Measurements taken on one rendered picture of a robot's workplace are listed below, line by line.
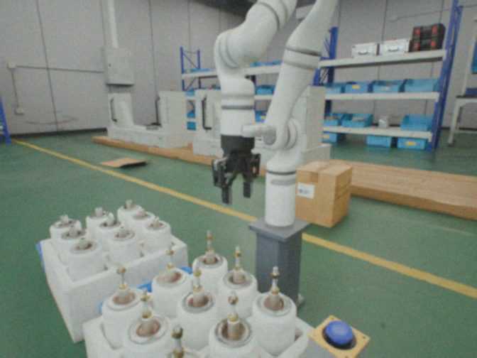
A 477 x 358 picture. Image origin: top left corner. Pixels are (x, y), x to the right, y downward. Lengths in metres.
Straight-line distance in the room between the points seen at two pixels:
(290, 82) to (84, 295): 0.82
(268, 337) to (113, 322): 0.33
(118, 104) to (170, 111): 1.40
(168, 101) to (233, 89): 3.30
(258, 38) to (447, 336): 0.99
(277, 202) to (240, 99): 0.39
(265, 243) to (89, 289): 0.53
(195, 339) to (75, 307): 0.43
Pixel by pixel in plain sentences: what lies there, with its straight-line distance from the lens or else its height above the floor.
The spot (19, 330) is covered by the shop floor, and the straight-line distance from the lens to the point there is 1.21.
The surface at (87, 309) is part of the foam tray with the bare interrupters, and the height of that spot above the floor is 0.09.
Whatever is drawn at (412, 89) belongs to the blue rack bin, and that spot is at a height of 0.84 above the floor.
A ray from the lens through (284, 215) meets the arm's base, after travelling 0.89.
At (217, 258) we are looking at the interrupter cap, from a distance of 0.84.
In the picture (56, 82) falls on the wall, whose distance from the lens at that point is 7.10.
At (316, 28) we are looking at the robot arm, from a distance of 0.78.
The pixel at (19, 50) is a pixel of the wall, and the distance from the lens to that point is 7.00.
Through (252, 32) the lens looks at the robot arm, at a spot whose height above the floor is 0.80.
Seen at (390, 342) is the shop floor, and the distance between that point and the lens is 1.07.
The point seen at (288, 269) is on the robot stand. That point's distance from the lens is 0.95.
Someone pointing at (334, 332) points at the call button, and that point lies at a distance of 0.53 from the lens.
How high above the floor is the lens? 0.68
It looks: 15 degrees down
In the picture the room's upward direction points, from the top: straight up
